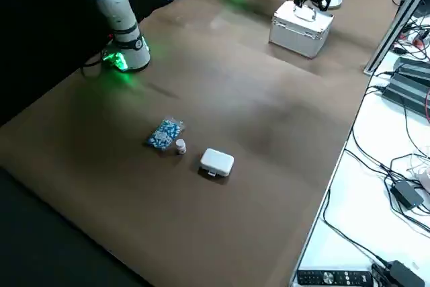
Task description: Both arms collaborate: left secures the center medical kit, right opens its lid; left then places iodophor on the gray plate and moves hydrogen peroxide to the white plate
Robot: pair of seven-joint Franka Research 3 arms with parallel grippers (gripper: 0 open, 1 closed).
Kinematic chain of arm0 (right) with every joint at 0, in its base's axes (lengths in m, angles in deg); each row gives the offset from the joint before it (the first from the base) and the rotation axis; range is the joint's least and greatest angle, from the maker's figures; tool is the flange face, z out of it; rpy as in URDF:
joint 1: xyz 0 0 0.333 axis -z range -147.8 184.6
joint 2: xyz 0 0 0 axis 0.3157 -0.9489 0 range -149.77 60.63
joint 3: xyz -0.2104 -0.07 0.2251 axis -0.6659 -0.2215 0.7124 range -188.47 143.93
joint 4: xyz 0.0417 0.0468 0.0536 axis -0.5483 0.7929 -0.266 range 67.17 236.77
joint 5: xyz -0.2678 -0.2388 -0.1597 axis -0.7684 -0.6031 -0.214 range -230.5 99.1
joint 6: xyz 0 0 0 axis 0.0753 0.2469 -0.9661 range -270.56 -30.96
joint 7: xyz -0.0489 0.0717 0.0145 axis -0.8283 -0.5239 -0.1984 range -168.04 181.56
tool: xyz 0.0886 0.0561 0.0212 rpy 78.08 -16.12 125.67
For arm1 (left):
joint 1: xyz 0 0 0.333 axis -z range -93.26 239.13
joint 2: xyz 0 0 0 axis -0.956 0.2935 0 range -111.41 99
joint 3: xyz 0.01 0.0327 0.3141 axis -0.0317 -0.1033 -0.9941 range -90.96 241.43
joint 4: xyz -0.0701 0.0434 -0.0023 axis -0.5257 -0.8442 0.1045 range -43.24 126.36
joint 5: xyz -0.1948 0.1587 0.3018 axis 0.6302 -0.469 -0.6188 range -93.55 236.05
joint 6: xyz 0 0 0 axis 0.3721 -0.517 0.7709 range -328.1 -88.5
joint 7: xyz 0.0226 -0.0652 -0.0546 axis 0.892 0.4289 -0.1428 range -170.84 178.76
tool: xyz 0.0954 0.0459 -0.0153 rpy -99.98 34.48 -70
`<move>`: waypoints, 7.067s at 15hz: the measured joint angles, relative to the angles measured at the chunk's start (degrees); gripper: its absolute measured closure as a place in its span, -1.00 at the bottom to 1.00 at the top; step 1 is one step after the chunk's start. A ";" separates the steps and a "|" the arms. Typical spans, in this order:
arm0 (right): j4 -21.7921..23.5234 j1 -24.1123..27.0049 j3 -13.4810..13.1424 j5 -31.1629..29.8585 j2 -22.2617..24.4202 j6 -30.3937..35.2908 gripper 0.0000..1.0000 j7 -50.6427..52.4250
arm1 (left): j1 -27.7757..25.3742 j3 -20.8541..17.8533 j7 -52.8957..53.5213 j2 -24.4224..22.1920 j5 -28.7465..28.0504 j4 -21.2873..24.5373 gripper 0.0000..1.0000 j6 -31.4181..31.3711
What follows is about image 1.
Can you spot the small white pill bottle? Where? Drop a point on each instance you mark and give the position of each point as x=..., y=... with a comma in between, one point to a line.
x=180, y=147

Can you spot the black power adapter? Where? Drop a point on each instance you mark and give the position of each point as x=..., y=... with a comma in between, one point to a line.
x=403, y=275
x=407, y=194

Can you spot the black remote control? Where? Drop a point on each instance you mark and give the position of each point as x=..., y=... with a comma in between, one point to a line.
x=336, y=278

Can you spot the white plastic case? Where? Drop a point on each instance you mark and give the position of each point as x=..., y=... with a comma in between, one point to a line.
x=216, y=161

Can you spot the silver aluminium medical kit case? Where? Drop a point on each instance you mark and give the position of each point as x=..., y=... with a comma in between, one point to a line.
x=295, y=36

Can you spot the gray round plate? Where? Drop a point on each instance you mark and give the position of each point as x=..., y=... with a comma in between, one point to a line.
x=336, y=1

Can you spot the blue capsule bag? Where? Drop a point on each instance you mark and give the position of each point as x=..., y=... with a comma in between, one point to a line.
x=164, y=134

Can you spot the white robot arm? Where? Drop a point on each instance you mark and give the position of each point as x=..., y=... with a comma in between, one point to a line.
x=116, y=4

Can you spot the black power brick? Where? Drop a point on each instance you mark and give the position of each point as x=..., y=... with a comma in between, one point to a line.
x=415, y=67
x=406, y=93

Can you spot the aluminium frame post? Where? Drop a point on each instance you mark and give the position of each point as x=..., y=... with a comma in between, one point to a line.
x=391, y=28

